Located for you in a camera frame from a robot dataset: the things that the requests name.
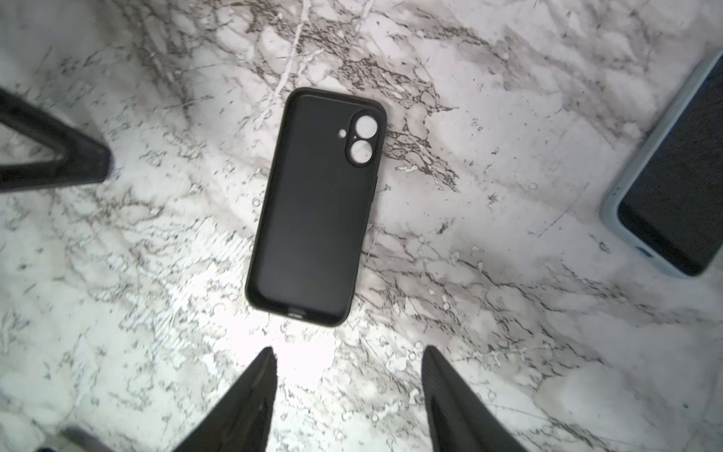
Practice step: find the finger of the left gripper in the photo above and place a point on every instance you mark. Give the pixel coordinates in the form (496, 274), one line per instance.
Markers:
(82, 159)

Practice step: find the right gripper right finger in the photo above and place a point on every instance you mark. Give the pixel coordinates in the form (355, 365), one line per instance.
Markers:
(458, 420)

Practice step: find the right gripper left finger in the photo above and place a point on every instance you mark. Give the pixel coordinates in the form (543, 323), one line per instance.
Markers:
(241, 421)

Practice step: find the black phone case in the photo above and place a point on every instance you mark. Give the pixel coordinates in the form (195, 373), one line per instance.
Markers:
(321, 187)

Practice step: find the light blue phone case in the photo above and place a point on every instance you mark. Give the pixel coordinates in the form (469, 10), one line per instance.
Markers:
(638, 186)

